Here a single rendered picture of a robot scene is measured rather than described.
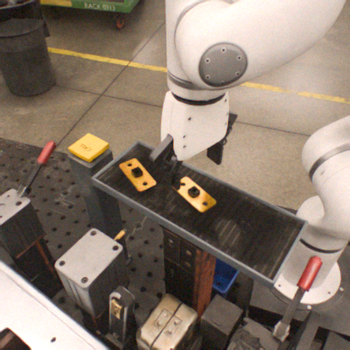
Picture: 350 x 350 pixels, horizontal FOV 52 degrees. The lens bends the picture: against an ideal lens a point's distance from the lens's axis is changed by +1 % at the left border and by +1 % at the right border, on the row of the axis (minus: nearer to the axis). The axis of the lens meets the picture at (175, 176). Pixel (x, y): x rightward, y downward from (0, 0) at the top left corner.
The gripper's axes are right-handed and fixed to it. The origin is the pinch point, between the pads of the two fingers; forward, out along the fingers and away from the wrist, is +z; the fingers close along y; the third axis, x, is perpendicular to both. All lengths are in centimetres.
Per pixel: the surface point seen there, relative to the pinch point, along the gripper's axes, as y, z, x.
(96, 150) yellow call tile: 7.3, 6.6, -21.5
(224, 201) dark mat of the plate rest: -3.3, 6.7, 4.7
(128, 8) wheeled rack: -170, 97, -287
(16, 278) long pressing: 31.7, 22.2, -15.7
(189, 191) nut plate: 0.7, 5.5, -0.2
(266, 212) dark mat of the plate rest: -6.9, 6.7, 11.1
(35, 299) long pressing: 30.5, 22.5, -9.3
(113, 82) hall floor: -103, 123, -216
